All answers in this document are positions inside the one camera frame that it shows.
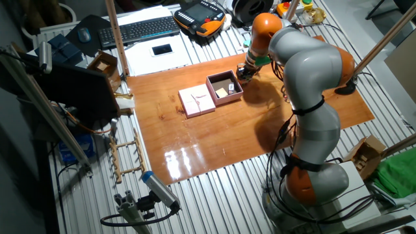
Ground pink gift box lid ribbon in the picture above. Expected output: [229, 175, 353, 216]
[177, 83, 216, 119]

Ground green gripper mount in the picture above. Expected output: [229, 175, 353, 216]
[243, 39, 272, 68]

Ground dark computer mouse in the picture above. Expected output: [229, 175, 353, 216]
[77, 27, 92, 44]

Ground black monitor panel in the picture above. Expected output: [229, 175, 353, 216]
[32, 61, 121, 131]

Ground pink gift box base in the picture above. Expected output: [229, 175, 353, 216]
[205, 70, 244, 107]

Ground black mouse pad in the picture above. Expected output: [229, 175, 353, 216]
[64, 14, 113, 58]

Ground black camera cable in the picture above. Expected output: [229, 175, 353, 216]
[99, 207, 179, 228]

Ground golden foil ornament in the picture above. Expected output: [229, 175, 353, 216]
[304, 6, 328, 25]

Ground white smartphone black screen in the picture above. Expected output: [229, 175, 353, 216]
[149, 43, 174, 57]

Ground blue plastic packet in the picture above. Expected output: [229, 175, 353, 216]
[58, 133, 96, 165]

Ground white paper pad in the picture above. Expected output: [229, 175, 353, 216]
[124, 34, 192, 77]

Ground beige cardboard panel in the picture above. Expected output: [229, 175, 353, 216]
[384, 38, 416, 105]

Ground cardboard box wooden blocks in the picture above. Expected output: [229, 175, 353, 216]
[343, 135, 387, 181]

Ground green cloth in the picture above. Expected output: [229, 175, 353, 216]
[370, 148, 416, 200]

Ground wooden pole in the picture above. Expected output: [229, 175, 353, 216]
[382, 133, 416, 159]
[354, 1, 416, 75]
[104, 0, 130, 77]
[284, 0, 302, 22]

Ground small wooden rack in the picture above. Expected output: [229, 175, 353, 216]
[109, 127, 147, 185]

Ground black camera bracket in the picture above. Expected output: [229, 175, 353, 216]
[136, 191, 160, 220]

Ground yellow emergency stop box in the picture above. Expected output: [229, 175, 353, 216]
[276, 1, 298, 19]

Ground long aluminium bar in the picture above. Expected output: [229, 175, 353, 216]
[0, 45, 94, 173]

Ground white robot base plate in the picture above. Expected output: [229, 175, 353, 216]
[311, 161, 382, 230]

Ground silver camera blue cap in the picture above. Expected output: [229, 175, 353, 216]
[140, 170, 181, 212]

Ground black chair base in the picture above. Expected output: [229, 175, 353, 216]
[365, 0, 416, 20]

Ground small open cardboard box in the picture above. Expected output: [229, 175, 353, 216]
[86, 50, 122, 92]

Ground glossy wooden board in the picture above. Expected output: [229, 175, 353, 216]
[125, 34, 376, 186]

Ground orange cable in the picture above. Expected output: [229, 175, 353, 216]
[63, 103, 113, 135]

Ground dark blue gift box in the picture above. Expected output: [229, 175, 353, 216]
[34, 33, 84, 66]

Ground gold foil white package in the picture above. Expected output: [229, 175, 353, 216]
[113, 92, 136, 117]

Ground black orange teach pendant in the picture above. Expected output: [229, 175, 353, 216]
[173, 0, 227, 38]

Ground aluminium profile post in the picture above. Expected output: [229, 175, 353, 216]
[113, 190, 152, 234]

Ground white round bin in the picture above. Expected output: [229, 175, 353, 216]
[21, 2, 77, 40]

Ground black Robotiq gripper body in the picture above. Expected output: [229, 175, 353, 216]
[236, 63, 259, 79]

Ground black filament spool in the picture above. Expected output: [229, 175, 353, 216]
[232, 0, 276, 24]

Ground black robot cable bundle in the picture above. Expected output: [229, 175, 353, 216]
[265, 55, 383, 225]

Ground black computer keyboard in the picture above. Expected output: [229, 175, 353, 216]
[97, 15, 181, 49]

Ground white paper sheet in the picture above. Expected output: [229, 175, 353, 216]
[116, 5, 173, 26]

